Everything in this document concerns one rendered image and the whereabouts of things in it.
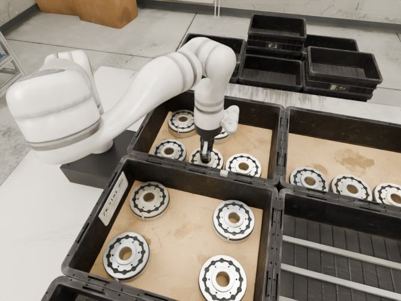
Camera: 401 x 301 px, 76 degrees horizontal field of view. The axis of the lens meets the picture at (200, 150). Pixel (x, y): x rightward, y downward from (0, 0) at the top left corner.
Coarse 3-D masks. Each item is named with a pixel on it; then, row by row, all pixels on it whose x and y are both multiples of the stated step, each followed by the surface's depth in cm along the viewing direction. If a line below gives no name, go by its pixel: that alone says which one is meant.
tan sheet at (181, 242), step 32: (128, 224) 65; (160, 224) 65; (192, 224) 65; (256, 224) 65; (128, 256) 60; (160, 256) 60; (192, 256) 60; (256, 256) 60; (160, 288) 56; (192, 288) 56
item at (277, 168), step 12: (228, 96) 81; (144, 120) 74; (132, 144) 69; (276, 144) 69; (144, 156) 66; (156, 156) 66; (276, 156) 66; (204, 168) 64; (216, 168) 64; (276, 168) 64; (252, 180) 62; (264, 180) 61; (276, 180) 61
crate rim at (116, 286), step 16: (128, 160) 66; (144, 160) 65; (112, 176) 62; (208, 176) 62; (272, 192) 59; (96, 208) 57; (272, 208) 57; (272, 224) 56; (80, 240) 52; (272, 240) 52; (272, 256) 50; (64, 272) 49; (80, 272) 49; (272, 272) 49; (112, 288) 47; (128, 288) 47
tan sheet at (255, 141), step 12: (168, 132) 85; (240, 132) 85; (252, 132) 85; (264, 132) 85; (156, 144) 82; (192, 144) 82; (216, 144) 82; (228, 144) 82; (240, 144) 82; (252, 144) 82; (264, 144) 82; (228, 156) 79; (264, 156) 79; (264, 168) 76
